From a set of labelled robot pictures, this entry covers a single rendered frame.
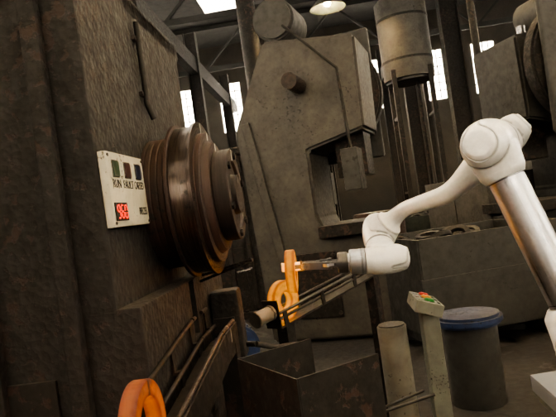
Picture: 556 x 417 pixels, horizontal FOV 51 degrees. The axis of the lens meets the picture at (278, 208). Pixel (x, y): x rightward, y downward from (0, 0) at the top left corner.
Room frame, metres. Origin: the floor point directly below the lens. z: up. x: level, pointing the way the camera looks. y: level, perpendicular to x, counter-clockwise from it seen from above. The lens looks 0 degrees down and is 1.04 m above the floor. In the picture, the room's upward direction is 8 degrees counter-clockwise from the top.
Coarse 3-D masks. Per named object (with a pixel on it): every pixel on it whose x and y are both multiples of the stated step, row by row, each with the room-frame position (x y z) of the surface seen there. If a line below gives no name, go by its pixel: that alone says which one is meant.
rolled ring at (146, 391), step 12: (132, 384) 1.06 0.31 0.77; (144, 384) 1.06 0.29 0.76; (156, 384) 1.13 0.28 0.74; (132, 396) 1.02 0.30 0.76; (144, 396) 1.05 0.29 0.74; (156, 396) 1.12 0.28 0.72; (120, 408) 1.01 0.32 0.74; (132, 408) 1.01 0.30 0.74; (144, 408) 1.13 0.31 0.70; (156, 408) 1.13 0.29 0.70
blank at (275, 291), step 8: (280, 280) 2.20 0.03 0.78; (272, 288) 2.18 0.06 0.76; (280, 288) 2.19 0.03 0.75; (272, 296) 2.15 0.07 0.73; (280, 296) 2.18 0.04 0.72; (288, 296) 2.24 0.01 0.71; (296, 296) 2.25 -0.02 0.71; (280, 304) 2.18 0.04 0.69; (288, 304) 2.23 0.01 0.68; (288, 312) 2.20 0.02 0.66
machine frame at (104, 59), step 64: (0, 0) 1.34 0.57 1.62; (64, 0) 1.33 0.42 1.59; (128, 0) 1.76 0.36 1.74; (0, 64) 1.34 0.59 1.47; (64, 64) 1.33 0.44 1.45; (128, 64) 1.67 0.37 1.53; (0, 128) 1.35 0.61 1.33; (64, 128) 1.33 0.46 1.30; (128, 128) 1.59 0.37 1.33; (0, 192) 1.35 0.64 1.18; (64, 192) 1.33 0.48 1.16; (0, 256) 1.35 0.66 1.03; (64, 256) 1.31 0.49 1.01; (128, 256) 1.45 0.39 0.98; (0, 320) 1.35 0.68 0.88; (64, 320) 1.31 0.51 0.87; (128, 320) 1.33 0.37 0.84; (0, 384) 1.32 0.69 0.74; (64, 384) 1.34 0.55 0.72
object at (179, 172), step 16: (176, 128) 1.75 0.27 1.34; (192, 128) 1.68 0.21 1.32; (176, 144) 1.63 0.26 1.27; (192, 144) 1.65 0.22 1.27; (176, 160) 1.60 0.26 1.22; (176, 176) 1.58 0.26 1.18; (192, 176) 1.59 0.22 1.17; (176, 192) 1.57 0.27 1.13; (192, 192) 1.57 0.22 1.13; (176, 208) 1.57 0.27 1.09; (192, 208) 1.56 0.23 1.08; (176, 224) 1.58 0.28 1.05; (192, 224) 1.58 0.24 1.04; (192, 240) 1.60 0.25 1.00; (192, 256) 1.64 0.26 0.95; (208, 256) 1.66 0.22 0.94
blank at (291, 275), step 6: (288, 252) 2.02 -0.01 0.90; (294, 252) 2.05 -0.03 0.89; (288, 258) 2.00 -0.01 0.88; (294, 258) 2.02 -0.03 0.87; (288, 264) 1.99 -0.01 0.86; (294, 264) 2.00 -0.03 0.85; (288, 270) 1.98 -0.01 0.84; (294, 270) 1.98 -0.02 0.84; (288, 276) 1.98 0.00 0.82; (294, 276) 1.98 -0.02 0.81; (288, 282) 1.99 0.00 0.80; (294, 282) 1.99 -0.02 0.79; (288, 288) 2.00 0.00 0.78; (294, 288) 2.00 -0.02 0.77
